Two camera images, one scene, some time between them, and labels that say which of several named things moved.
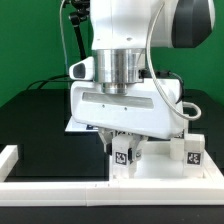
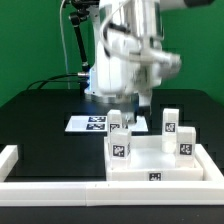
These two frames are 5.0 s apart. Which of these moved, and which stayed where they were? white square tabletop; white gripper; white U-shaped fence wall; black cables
Moved: white square tabletop; white gripper
Stayed: black cables; white U-shaped fence wall
